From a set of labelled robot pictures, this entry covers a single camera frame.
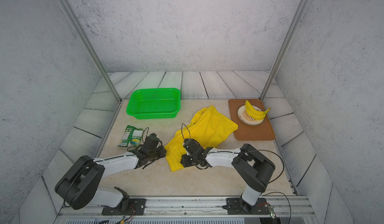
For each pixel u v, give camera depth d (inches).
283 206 29.2
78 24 31.9
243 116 42.4
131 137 37.8
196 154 27.0
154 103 48.1
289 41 34.2
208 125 39.8
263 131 40.0
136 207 28.6
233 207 28.5
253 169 17.8
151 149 28.1
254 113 41.2
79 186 16.9
